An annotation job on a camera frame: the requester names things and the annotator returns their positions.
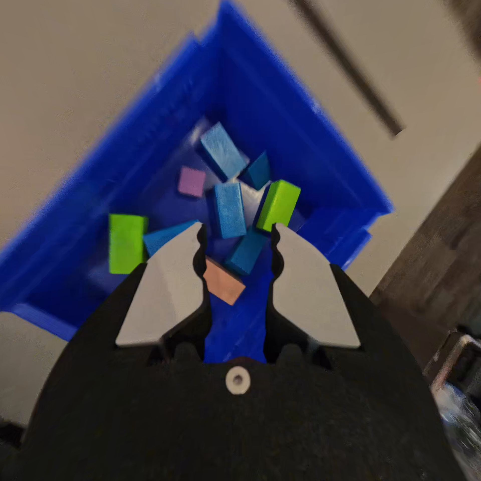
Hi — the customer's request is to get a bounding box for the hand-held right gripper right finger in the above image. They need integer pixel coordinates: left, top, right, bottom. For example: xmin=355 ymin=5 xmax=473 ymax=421
xmin=265 ymin=223 xmax=361 ymax=355

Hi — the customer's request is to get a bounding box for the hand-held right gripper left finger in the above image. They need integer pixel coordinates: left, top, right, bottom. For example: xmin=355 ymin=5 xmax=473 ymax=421
xmin=115 ymin=223 xmax=212 ymax=355

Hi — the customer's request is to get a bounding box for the blue plastic bin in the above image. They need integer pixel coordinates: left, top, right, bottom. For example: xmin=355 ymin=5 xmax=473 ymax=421
xmin=0 ymin=0 xmax=394 ymax=364

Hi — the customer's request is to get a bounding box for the pile of coloured wooden blocks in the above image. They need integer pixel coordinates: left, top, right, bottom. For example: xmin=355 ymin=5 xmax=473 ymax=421
xmin=108 ymin=122 xmax=303 ymax=306

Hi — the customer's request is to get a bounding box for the grey desk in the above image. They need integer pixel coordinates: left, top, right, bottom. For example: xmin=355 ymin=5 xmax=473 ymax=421
xmin=0 ymin=0 xmax=481 ymax=429

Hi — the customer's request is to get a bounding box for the silver trash bin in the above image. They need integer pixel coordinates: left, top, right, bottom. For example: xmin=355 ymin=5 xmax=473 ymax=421
xmin=421 ymin=331 xmax=481 ymax=436

